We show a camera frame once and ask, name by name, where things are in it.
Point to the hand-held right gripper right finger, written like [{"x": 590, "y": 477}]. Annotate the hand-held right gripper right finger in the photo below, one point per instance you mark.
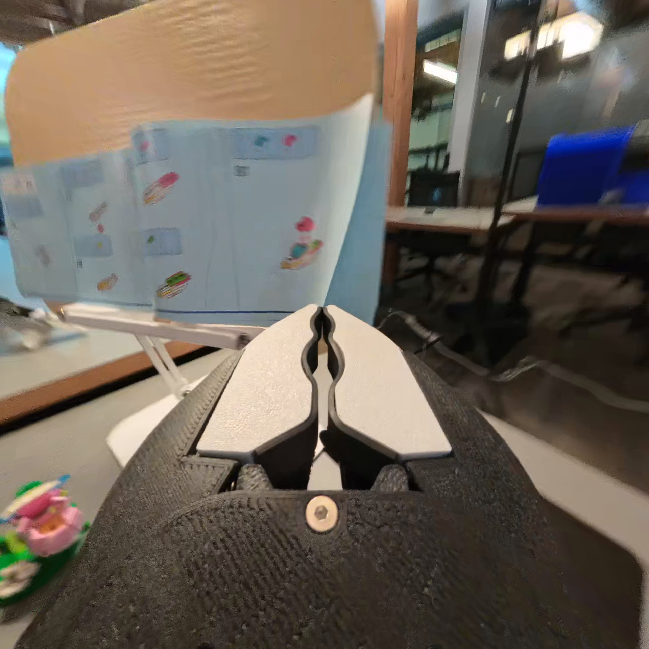
[{"x": 380, "y": 395}]

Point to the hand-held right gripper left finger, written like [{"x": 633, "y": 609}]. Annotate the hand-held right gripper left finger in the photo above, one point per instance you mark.
[{"x": 263, "y": 385}]

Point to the lego instruction booklet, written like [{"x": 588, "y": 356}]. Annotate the lego instruction booklet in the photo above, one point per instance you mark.
[{"x": 203, "y": 152}]

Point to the pink and green lego model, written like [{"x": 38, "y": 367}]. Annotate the pink and green lego model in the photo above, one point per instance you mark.
[{"x": 38, "y": 537}]

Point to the white book stand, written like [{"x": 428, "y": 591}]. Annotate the white book stand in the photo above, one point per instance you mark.
[{"x": 167, "y": 355}]

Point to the wooden desk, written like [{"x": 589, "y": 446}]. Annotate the wooden desk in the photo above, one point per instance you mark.
[{"x": 507, "y": 218}]

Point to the clear plastic bag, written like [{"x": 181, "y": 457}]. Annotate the clear plastic bag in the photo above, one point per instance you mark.
[{"x": 25, "y": 324}]

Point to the black tripod stand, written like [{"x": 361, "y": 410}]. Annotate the black tripod stand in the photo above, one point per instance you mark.
[{"x": 507, "y": 177}]

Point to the blue plastic bin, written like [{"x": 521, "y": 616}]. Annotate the blue plastic bin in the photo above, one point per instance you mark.
[{"x": 588, "y": 167}]

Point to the wooden post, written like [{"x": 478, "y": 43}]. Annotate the wooden post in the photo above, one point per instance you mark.
[{"x": 400, "y": 101}]

